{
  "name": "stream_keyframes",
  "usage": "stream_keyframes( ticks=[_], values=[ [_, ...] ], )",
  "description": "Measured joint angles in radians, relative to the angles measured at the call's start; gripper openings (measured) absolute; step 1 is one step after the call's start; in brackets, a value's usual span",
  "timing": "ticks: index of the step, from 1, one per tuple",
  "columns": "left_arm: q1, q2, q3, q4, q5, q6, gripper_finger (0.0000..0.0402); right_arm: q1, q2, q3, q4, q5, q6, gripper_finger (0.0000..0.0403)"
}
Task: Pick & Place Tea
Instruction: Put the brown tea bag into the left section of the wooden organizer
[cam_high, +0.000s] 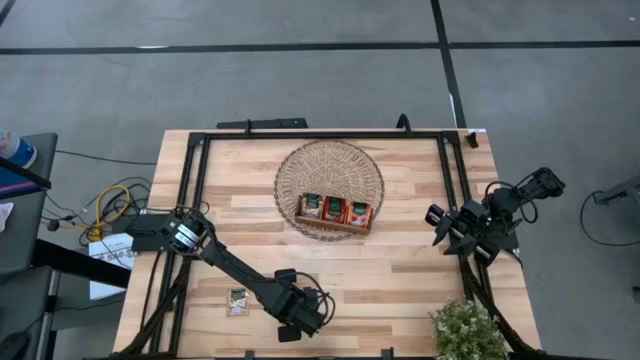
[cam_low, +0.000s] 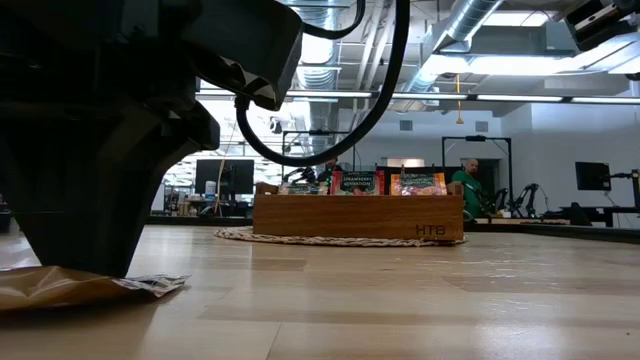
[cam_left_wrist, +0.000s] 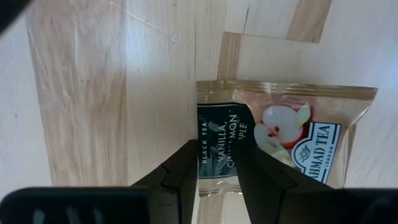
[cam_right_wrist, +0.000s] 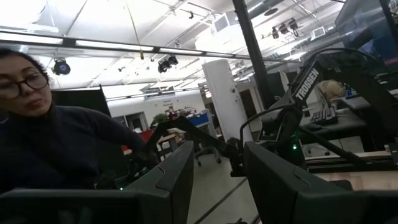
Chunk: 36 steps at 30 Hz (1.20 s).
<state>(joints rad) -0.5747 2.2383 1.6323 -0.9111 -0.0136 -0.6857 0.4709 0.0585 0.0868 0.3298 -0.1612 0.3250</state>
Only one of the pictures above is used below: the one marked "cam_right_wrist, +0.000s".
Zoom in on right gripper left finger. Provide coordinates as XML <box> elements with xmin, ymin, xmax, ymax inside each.
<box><xmin>0</xmin><ymin>140</ymin><xmax>195</xmax><ymax>224</ymax></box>

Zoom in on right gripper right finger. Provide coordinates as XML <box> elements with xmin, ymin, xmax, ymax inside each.
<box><xmin>243</xmin><ymin>141</ymin><xmax>398</xmax><ymax>224</ymax></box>

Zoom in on blue storage box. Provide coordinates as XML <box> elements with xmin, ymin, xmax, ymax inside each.
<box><xmin>187</xmin><ymin>112</ymin><xmax>210</xmax><ymax>127</ymax></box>

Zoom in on black computer keyboard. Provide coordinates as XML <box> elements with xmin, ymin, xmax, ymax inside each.
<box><xmin>309</xmin><ymin>107</ymin><xmax>339</xmax><ymax>126</ymax></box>

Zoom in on grey side desk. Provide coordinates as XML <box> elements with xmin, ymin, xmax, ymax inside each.
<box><xmin>300</xmin><ymin>93</ymin><xmax>398</xmax><ymax>153</ymax></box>

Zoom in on white round pillar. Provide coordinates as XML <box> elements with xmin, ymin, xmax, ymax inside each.
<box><xmin>201</xmin><ymin>58</ymin><xmax>253</xmax><ymax>144</ymax></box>

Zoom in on person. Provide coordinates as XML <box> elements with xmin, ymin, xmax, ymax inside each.
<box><xmin>0</xmin><ymin>48</ymin><xmax>159</xmax><ymax>195</ymax></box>

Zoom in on black partition screen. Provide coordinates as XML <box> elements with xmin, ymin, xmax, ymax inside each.
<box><xmin>50</xmin><ymin>86</ymin><xmax>112</xmax><ymax>118</ymax></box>

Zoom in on black ceiling spotlight cluster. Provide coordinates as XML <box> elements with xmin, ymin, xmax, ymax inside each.
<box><xmin>157</xmin><ymin>55</ymin><xmax>180</xmax><ymax>74</ymax></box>
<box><xmin>271</xmin><ymin>17</ymin><xmax>300</xmax><ymax>40</ymax></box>

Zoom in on long LED light bar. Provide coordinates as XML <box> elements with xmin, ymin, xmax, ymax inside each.
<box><xmin>0</xmin><ymin>29</ymin><xmax>301</xmax><ymax>65</ymax></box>

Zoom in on black-rimmed glasses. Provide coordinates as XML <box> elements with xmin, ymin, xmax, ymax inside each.
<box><xmin>0</xmin><ymin>72</ymin><xmax>50</xmax><ymax>100</ymax></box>

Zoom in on black vertical frame post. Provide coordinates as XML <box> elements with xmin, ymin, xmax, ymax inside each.
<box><xmin>231</xmin><ymin>0</ymin><xmax>276</xmax><ymax>110</ymax></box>

